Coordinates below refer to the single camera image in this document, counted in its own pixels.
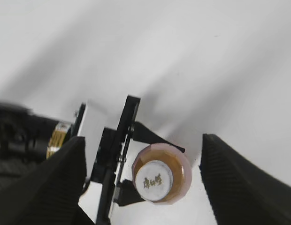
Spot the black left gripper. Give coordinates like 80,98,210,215
91,96,185,225

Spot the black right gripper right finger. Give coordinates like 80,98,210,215
199,134,291,225

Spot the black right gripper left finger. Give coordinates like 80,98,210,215
0,137,94,225

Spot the white bottle cap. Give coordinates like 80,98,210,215
135,160,173,202

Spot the pink label oolong tea bottle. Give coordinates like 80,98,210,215
131,143,192,205

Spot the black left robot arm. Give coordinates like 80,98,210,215
0,96,191,225

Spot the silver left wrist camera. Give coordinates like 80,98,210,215
74,100,107,180

